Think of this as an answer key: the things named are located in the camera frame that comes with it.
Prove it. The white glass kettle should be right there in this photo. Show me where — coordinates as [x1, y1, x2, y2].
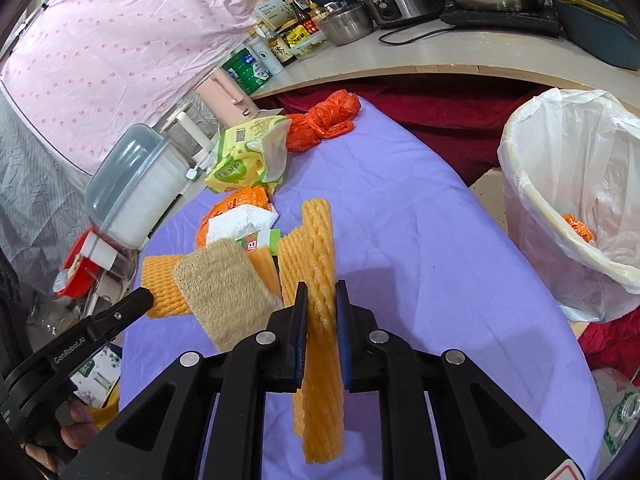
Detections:
[162, 97, 221, 171]

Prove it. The black power cable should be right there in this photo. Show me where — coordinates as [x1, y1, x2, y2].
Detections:
[377, 20, 451, 45]

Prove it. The clear food container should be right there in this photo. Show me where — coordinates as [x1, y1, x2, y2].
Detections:
[290, 35, 331, 58]

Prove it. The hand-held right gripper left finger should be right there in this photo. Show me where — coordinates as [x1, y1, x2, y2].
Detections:
[95, 281, 308, 480]

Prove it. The white green carton box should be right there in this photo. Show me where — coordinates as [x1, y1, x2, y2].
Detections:
[251, 0, 296, 31]

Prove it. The red basin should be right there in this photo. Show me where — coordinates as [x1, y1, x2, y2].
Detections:
[54, 230, 108, 298]

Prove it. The green can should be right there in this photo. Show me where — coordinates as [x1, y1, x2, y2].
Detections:
[221, 49, 272, 96]

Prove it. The long orange foam net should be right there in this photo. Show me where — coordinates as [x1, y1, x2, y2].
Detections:
[277, 199, 347, 465]

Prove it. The pale blue bottle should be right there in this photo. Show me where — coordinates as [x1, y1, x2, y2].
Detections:
[247, 30, 285, 77]

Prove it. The beige loofah pad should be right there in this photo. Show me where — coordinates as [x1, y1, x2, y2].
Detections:
[173, 238, 283, 353]

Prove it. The pink electric kettle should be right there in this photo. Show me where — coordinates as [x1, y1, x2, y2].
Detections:
[195, 67, 258, 128]

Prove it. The white lined waste bin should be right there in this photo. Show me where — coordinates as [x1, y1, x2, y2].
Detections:
[497, 87, 640, 323]

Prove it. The small steel pot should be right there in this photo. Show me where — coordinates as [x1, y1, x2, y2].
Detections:
[317, 2, 376, 47]

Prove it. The clear plastic bag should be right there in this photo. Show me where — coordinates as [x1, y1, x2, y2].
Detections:
[592, 192, 640, 261]

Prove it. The pink dotted cloth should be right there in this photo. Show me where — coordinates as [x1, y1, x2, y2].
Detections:
[0, 0, 286, 176]

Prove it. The grey patterned plastic sheet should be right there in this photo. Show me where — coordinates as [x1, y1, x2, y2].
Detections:
[0, 85, 96, 281]

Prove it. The black induction cooker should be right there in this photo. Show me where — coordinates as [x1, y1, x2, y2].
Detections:
[440, 2, 561, 38]

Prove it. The white covered dish rack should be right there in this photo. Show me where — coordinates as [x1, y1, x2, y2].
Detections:
[84, 123, 193, 251]

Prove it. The orange blue snack wrapper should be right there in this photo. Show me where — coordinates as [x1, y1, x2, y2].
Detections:
[560, 213, 598, 243]

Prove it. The yellow cloth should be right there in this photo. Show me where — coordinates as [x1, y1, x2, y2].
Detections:
[87, 385, 121, 431]

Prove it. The purple tablecloth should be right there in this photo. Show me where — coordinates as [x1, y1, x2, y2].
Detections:
[117, 97, 606, 480]

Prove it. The red orange plastic bag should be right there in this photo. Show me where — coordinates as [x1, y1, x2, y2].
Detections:
[285, 89, 362, 152]

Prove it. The blue basins yellow rim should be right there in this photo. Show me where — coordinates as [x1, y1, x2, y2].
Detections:
[540, 0, 640, 71]

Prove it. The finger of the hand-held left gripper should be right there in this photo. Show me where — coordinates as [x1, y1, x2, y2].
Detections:
[87, 287, 155, 342]

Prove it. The red cloth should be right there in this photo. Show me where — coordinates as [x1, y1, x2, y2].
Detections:
[255, 77, 640, 386]

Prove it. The dark bottle white label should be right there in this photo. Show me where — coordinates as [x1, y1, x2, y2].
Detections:
[265, 25, 298, 66]

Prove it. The short orange foam net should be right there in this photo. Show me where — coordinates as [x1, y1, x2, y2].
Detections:
[141, 247, 283, 320]

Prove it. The small green box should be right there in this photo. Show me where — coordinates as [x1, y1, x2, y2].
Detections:
[235, 228, 283, 256]

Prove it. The dark bottle red label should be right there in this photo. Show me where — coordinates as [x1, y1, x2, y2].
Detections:
[300, 2, 326, 36]

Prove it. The green yellow snack bag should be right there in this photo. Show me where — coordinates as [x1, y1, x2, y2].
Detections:
[204, 115, 292, 196]

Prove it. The white paper towel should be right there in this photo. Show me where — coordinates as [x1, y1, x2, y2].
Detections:
[206, 204, 280, 242]

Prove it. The clear plastic packaging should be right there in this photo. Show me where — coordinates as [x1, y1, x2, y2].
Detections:
[592, 367, 640, 456]

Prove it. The person's left hand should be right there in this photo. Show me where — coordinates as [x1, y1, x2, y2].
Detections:
[25, 406, 101, 472]

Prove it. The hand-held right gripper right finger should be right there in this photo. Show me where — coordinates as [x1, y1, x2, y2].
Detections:
[335, 280, 588, 480]

